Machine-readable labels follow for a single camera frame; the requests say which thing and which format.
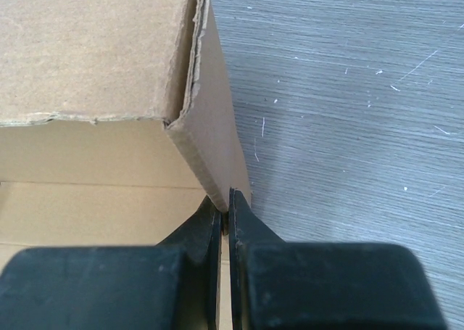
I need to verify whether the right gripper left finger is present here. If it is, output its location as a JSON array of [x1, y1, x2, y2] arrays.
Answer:
[[1, 199, 222, 329]]

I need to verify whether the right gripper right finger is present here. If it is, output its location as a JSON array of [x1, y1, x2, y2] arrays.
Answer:
[[228, 189, 447, 329]]

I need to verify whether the cardboard box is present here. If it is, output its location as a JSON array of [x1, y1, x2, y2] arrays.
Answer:
[[1, 0, 251, 329]]

